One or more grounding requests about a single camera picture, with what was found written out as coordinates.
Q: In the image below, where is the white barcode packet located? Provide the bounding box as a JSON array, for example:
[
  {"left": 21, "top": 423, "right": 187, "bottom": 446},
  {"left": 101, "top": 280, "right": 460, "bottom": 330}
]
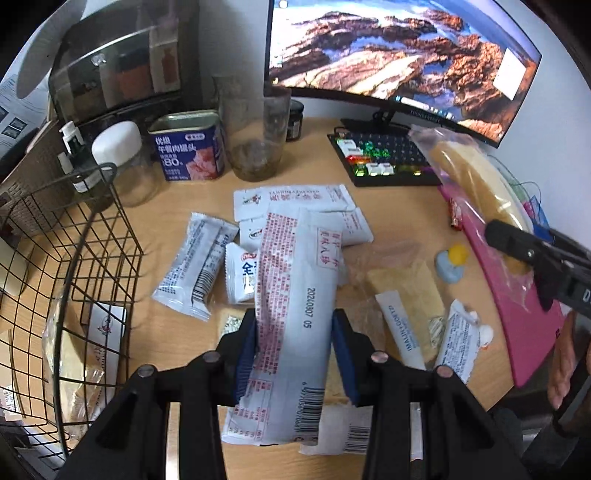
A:
[{"left": 298, "top": 404, "right": 376, "bottom": 457}]

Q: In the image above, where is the clear glass tumbler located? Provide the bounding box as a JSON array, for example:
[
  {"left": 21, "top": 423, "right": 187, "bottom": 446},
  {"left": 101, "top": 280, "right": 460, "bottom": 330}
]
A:
[{"left": 213, "top": 76, "right": 293, "bottom": 182}]

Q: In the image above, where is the glass jar with white lid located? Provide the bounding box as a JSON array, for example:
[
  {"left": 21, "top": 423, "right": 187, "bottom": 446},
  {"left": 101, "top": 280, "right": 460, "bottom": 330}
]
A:
[{"left": 91, "top": 121, "right": 160, "bottom": 208}]

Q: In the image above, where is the crumpled small white packet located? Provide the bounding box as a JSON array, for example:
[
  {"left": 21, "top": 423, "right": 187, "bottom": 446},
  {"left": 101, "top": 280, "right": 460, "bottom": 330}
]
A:
[{"left": 434, "top": 299, "right": 494, "bottom": 386}]

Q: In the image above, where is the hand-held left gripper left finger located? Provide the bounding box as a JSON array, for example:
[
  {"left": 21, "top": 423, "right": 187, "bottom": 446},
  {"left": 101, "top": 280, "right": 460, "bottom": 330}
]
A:
[{"left": 55, "top": 308, "right": 259, "bottom": 480}]

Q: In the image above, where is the spice rack with clear cover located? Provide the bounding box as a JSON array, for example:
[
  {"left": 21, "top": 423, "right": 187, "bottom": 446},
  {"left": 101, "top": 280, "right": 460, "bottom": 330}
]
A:
[{"left": 48, "top": 0, "right": 204, "bottom": 125}]

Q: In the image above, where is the person's right hand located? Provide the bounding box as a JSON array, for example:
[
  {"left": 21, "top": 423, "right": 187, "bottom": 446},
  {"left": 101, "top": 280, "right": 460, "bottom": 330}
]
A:
[{"left": 547, "top": 313, "right": 588, "bottom": 411}]

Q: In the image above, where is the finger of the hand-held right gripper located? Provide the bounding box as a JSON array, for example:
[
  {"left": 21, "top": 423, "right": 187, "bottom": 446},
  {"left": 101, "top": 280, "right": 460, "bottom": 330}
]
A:
[
  {"left": 485, "top": 219, "right": 579, "bottom": 274},
  {"left": 547, "top": 226, "right": 591, "bottom": 267}
]

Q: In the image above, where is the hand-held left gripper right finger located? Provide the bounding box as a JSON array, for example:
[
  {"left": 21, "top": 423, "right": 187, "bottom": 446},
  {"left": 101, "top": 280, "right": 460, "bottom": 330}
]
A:
[{"left": 330, "top": 308, "right": 532, "bottom": 480}]

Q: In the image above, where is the brown woven box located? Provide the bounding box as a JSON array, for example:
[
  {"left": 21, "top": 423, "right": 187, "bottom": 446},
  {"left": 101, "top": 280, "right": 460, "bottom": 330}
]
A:
[{"left": 0, "top": 120, "right": 93, "bottom": 232}]

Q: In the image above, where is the white tube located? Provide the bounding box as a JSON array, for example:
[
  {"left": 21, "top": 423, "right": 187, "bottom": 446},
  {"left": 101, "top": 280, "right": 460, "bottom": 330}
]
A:
[{"left": 375, "top": 292, "right": 428, "bottom": 370}]

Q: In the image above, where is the white pump bottle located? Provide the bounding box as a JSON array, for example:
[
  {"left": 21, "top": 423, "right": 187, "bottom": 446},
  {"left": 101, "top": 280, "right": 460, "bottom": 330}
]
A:
[{"left": 58, "top": 121, "right": 100, "bottom": 193}]

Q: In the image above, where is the white blue-print packet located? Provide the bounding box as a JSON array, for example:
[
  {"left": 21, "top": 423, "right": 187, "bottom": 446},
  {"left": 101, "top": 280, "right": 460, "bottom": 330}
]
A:
[{"left": 225, "top": 242, "right": 259, "bottom": 304}]

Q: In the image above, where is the blue luncheon meat can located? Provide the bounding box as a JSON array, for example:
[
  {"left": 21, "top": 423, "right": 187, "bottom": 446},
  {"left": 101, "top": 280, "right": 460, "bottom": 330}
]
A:
[{"left": 148, "top": 110, "right": 227, "bottom": 183}]

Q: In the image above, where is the blue and yellow duck toy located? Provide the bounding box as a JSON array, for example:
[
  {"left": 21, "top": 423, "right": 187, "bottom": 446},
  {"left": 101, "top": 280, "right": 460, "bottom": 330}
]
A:
[{"left": 434, "top": 244, "right": 471, "bottom": 282}]

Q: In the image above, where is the curved computer monitor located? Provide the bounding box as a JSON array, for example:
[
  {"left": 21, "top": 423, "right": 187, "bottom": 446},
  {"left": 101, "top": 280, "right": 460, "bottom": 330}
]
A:
[{"left": 264, "top": 0, "right": 543, "bottom": 149}]

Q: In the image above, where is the white card with red logo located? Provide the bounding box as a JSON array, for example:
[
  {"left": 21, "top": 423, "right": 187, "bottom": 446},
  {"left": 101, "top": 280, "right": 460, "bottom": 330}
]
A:
[{"left": 88, "top": 302, "right": 127, "bottom": 384}]

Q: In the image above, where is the white grey striped packet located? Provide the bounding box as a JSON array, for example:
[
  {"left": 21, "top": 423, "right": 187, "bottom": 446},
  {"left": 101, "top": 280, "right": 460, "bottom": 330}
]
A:
[{"left": 152, "top": 212, "right": 240, "bottom": 321}]

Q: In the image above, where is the long white red-print packet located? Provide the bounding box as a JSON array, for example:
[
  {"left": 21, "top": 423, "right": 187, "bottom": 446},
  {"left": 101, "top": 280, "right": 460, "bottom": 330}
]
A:
[
  {"left": 238, "top": 208, "right": 374, "bottom": 246},
  {"left": 233, "top": 185, "right": 354, "bottom": 222},
  {"left": 221, "top": 206, "right": 345, "bottom": 446}
]

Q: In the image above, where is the small dark jar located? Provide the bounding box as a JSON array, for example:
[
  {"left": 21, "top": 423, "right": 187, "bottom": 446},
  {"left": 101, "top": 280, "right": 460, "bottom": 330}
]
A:
[{"left": 285, "top": 99, "right": 304, "bottom": 141}]

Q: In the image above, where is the white printed sheet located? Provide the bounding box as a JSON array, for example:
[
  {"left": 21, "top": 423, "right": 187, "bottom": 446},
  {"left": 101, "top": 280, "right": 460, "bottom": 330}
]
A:
[{"left": 0, "top": 76, "right": 47, "bottom": 153}]

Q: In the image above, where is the thin green wire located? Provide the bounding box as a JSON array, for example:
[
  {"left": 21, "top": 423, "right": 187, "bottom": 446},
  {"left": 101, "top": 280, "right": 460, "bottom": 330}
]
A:
[{"left": 489, "top": 157, "right": 542, "bottom": 200}]

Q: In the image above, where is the black wire basket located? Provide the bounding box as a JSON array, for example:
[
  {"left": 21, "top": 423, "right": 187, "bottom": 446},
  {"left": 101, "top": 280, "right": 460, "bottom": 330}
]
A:
[{"left": 0, "top": 162, "right": 145, "bottom": 467}]

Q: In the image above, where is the pink desk mat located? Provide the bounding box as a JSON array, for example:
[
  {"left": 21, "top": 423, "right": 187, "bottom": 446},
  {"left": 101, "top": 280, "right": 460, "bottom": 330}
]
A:
[{"left": 438, "top": 185, "right": 580, "bottom": 388}]

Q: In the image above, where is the black backlit keyboard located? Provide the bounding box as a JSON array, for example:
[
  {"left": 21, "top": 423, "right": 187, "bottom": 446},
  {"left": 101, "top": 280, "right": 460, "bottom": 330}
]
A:
[{"left": 327, "top": 130, "right": 444, "bottom": 188}]

